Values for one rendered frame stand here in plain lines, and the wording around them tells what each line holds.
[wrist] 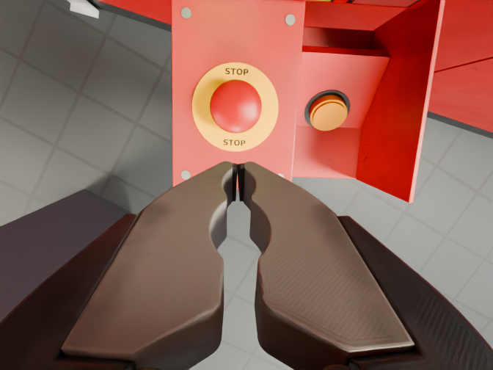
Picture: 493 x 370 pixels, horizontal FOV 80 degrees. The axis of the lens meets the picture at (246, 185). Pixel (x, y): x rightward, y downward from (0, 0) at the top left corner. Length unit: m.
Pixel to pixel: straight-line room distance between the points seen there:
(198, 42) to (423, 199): 1.13
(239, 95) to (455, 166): 1.16
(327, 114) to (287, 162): 0.08
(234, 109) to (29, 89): 1.04
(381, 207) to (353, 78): 0.93
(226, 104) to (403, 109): 0.15
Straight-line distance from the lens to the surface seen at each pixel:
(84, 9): 1.18
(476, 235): 1.47
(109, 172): 1.13
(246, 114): 0.23
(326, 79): 0.32
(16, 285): 0.71
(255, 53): 0.26
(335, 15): 0.58
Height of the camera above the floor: 1.04
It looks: 78 degrees down
